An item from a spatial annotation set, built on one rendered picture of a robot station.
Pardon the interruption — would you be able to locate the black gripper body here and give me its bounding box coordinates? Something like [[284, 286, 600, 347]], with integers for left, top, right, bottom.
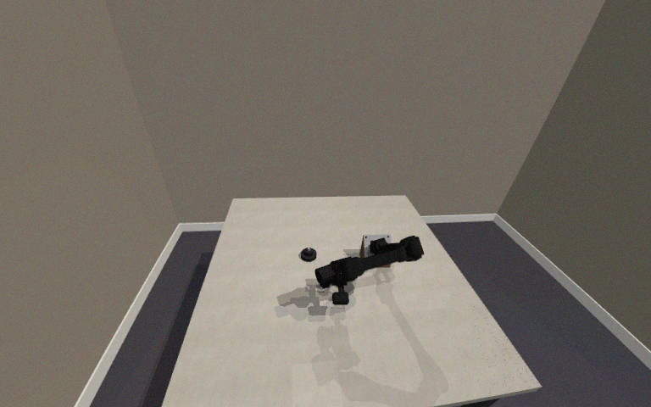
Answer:
[[332, 279, 349, 304]]

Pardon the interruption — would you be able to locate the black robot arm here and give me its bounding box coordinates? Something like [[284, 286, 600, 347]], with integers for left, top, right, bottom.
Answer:
[[314, 236, 424, 288]]

